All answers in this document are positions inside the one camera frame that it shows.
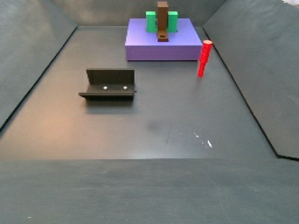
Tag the red peg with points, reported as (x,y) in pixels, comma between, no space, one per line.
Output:
(205,56)

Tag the black angled fixture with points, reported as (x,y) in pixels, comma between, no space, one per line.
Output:
(110,83)

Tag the purple base block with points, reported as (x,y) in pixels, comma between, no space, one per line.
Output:
(143,47)

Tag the green U-shaped block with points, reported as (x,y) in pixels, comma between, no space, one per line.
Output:
(151,21)

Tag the brown L-shaped bracket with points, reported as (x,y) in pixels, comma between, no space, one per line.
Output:
(162,21)

